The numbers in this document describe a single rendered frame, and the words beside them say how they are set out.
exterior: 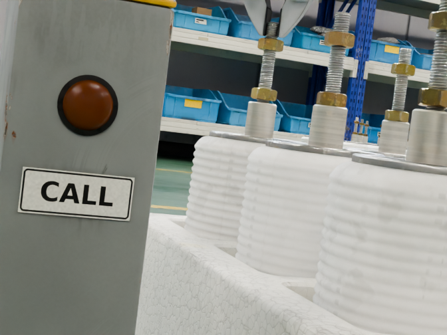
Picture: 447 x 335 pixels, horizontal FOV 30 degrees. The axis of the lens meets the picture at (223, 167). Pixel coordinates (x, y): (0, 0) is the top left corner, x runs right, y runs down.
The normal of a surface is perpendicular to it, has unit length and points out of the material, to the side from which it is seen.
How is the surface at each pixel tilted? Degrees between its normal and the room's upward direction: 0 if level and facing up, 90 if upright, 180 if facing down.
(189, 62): 90
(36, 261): 90
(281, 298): 0
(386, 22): 90
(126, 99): 90
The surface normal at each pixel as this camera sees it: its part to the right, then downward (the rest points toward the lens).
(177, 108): 0.38, 0.17
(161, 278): -0.94, -0.10
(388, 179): -0.44, -0.56
